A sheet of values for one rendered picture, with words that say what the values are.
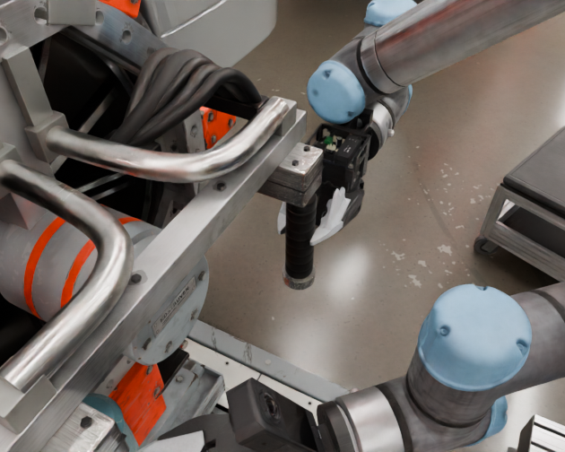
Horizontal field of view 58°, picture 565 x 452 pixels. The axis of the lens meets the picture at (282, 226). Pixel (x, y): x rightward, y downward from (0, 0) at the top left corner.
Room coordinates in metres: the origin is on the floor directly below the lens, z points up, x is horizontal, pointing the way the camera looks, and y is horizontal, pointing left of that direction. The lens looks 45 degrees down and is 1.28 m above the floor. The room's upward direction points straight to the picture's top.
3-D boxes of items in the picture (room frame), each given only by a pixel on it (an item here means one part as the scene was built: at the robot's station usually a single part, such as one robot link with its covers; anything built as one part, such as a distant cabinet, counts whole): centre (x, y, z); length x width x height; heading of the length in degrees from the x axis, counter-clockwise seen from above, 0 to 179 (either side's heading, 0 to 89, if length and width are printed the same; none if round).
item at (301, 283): (0.44, -0.02, 0.83); 0.04 x 0.04 x 0.16
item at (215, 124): (0.67, 0.13, 0.85); 0.09 x 0.08 x 0.07; 153
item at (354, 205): (0.50, -0.08, 0.83); 0.09 x 0.05 x 0.02; 162
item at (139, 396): (0.41, 0.30, 0.48); 0.16 x 0.12 x 0.17; 63
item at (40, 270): (0.36, 0.20, 0.85); 0.21 x 0.14 x 0.14; 63
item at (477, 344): (0.23, -0.17, 0.91); 0.11 x 0.08 x 0.11; 107
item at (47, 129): (0.42, 0.11, 1.03); 0.19 x 0.18 x 0.11; 63
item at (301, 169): (0.45, 0.01, 0.93); 0.09 x 0.05 x 0.05; 63
